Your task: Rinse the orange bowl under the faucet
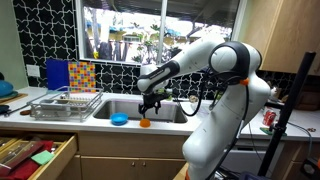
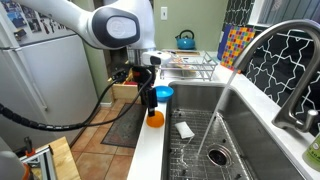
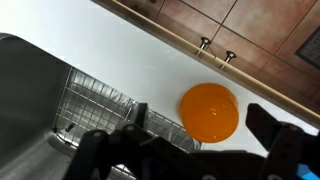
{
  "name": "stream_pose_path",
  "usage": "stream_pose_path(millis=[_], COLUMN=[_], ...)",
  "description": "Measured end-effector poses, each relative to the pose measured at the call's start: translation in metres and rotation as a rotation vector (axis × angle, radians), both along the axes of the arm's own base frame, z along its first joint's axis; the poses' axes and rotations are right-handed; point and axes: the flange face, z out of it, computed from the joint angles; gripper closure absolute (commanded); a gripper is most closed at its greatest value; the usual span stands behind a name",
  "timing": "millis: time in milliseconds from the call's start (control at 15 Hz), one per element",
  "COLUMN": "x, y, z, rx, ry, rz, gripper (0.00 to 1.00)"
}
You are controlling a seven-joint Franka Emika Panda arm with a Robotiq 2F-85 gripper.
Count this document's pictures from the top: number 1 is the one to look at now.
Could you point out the open wooden drawer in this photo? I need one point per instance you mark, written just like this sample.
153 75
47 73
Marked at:
63 156

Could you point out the red soda can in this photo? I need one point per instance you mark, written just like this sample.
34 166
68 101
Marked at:
269 117

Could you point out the white framed window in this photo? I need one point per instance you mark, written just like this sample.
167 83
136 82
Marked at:
116 33

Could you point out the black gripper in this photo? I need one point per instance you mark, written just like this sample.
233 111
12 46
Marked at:
151 99

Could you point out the black tripod pole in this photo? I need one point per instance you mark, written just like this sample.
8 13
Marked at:
283 116

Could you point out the multicoloured checkered cutting board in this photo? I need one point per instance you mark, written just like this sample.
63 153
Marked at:
82 76

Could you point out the wooden cutting board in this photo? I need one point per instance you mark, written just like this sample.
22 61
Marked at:
15 98

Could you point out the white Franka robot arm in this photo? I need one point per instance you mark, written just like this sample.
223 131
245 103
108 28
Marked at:
226 126

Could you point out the blue cutting board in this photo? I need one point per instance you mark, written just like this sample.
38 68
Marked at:
57 74

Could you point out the white wall switch plate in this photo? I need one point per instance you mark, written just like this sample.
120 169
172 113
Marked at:
33 70

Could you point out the small orange plastic bowl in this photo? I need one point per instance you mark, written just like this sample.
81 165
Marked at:
145 123

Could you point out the wooden wall cabinet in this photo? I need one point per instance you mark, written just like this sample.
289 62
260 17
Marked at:
293 30

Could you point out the teal pot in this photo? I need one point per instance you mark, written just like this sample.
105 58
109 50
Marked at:
5 88

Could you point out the red cloth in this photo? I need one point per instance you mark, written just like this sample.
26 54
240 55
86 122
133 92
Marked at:
23 169

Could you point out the blue plastic bowl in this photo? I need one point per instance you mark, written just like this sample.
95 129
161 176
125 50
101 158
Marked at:
119 118

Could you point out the wooden base cabinet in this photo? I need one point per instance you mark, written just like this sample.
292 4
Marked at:
133 145

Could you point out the green sponge cloth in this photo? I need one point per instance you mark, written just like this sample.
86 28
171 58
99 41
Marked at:
42 157

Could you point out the stainless steel sink basin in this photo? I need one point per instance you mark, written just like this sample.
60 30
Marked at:
126 108

